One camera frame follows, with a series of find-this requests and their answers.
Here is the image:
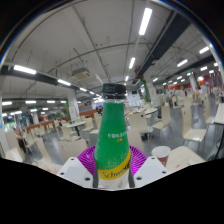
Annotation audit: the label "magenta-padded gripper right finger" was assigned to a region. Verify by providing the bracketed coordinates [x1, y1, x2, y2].
[127, 144, 171, 189]

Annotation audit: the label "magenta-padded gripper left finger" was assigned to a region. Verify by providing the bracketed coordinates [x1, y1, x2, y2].
[56, 144, 99, 189]

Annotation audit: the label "green drink bottle black cap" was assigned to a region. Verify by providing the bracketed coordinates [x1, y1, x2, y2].
[93, 83, 133, 191]

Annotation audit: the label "red paper cup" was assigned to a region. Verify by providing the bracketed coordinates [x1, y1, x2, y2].
[151, 145, 172, 168]

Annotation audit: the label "beige chair with oval hole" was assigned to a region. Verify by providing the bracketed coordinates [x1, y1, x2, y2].
[58, 138, 88, 163]

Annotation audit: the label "group of beige chairs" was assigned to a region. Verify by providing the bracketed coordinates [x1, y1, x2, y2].
[0, 96, 224, 174]

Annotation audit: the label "ceiling air conditioner unit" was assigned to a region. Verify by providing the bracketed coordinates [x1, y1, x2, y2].
[71, 67, 92, 81]

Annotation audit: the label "ceiling strip lights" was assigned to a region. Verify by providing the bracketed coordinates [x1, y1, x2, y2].
[1, 7, 221, 116]

